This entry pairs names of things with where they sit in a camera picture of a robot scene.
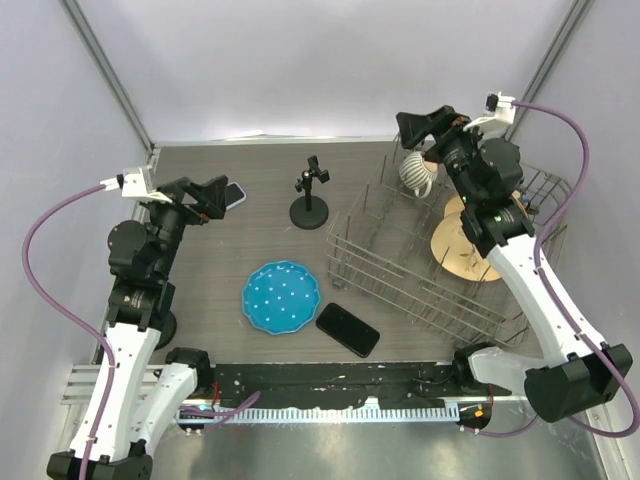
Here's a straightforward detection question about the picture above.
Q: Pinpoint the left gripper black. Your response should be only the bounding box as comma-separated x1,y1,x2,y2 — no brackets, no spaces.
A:
145,174,226,279

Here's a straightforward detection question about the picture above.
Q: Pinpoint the black smartphone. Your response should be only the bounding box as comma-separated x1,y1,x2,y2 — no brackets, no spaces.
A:
316,302,380,358

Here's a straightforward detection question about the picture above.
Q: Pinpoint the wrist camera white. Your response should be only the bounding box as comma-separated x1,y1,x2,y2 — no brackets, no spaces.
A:
463,92,516,133
100,166,155,202

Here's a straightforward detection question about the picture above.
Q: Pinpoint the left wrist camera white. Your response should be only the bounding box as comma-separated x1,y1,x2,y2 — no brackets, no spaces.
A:
100,166,155,202

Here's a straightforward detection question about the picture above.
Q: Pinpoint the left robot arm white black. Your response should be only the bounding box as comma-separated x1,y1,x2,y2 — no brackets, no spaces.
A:
47,173,228,479

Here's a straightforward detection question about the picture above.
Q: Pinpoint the metal wire dish rack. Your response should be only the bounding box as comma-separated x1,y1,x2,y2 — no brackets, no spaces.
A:
324,137,574,351

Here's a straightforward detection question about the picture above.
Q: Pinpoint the lavender smartphone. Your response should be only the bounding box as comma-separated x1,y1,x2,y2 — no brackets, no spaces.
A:
225,182,247,210

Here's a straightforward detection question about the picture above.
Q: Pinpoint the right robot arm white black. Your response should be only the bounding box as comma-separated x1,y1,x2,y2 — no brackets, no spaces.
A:
396,99,633,423

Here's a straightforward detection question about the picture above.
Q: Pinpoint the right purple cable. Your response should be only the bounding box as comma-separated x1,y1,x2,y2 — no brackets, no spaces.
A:
479,99,632,441

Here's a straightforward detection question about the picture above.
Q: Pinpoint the striped ceramic mug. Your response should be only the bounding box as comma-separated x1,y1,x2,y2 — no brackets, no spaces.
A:
399,151,439,199

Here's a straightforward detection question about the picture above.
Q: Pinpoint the black phone stand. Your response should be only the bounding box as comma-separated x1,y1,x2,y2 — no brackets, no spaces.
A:
289,155,330,230

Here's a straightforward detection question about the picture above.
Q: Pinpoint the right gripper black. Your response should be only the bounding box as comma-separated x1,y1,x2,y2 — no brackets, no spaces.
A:
396,106,493,208

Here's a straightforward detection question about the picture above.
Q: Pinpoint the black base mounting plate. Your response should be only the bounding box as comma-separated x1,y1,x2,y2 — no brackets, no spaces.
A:
188,362,511,410

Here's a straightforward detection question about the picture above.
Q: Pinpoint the beige plate with leaves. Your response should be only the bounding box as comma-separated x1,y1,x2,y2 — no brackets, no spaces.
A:
431,212,501,282

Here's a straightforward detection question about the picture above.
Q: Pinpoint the blue dotted plate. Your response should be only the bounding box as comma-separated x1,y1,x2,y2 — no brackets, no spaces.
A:
241,260,321,335

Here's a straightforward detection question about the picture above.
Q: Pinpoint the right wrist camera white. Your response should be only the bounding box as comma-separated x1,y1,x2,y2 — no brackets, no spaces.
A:
463,92,516,133

